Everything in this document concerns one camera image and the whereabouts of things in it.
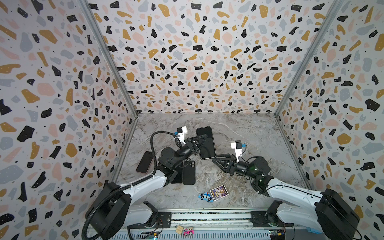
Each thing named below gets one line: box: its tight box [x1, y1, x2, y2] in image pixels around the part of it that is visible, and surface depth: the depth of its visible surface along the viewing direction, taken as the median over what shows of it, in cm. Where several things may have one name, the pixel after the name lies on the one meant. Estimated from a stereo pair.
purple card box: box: [209, 184, 229, 202], surface depth 83 cm
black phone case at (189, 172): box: [183, 160, 196, 185], surface depth 92 cm
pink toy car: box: [183, 228, 195, 238], surface depth 70 cm
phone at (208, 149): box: [196, 126, 217, 160], surface depth 69 cm
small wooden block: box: [175, 225, 184, 235], surface depth 72 cm
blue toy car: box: [198, 192, 214, 203], surface depth 81 cm
